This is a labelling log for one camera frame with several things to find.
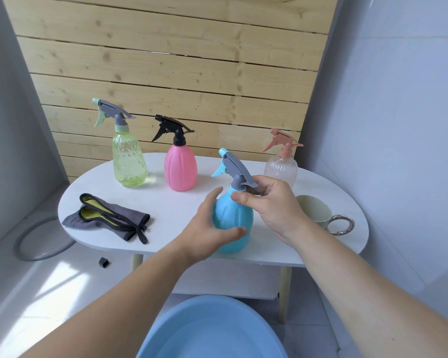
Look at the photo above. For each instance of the person's right hand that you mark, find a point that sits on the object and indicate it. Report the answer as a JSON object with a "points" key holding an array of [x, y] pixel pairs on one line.
{"points": [[280, 212]]}

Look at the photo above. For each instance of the person's left hand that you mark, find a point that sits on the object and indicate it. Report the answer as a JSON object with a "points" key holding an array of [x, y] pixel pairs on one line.
{"points": [[203, 234]]}

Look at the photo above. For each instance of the blue spray bottle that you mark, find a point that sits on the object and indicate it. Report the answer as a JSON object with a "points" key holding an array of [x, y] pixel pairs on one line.
{"points": [[231, 219]]}

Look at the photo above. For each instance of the clear ribbed spray bottle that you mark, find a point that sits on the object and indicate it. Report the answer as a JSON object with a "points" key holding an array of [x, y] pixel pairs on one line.
{"points": [[283, 171]]}

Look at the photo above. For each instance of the blue grey spray nozzle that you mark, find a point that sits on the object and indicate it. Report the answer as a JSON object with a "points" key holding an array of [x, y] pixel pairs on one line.
{"points": [[237, 171]]}

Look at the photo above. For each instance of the pink spray bottle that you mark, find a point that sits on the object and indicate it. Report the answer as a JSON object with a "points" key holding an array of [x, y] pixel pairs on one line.
{"points": [[180, 171]]}

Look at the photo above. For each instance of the orange spray head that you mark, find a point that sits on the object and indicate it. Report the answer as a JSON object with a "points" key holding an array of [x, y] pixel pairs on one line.
{"points": [[283, 143]]}

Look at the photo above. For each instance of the green clear spray bottle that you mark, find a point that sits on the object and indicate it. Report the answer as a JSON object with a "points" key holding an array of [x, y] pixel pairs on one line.
{"points": [[128, 164]]}

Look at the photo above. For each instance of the black spray nozzle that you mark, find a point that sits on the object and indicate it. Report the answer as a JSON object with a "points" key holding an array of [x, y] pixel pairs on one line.
{"points": [[173, 128]]}

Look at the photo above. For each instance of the green grey spray nozzle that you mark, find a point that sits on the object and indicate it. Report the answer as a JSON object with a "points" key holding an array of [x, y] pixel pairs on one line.
{"points": [[112, 111]]}

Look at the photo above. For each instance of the person's right forearm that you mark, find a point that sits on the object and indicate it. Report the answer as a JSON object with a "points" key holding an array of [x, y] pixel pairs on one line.
{"points": [[384, 305]]}

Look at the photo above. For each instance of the person's left forearm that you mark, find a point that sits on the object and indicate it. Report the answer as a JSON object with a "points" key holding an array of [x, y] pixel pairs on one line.
{"points": [[97, 320]]}

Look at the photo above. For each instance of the white oval table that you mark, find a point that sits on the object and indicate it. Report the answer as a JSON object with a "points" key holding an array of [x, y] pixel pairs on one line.
{"points": [[171, 208]]}

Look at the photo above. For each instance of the grey cloth with black trim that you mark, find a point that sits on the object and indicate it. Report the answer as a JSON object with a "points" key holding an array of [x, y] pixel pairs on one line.
{"points": [[123, 218]]}

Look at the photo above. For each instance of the blue plastic basin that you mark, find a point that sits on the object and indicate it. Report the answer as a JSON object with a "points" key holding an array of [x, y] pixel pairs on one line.
{"points": [[209, 331]]}

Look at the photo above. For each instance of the small black block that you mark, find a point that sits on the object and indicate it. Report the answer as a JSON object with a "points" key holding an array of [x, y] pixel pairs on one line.
{"points": [[103, 262]]}

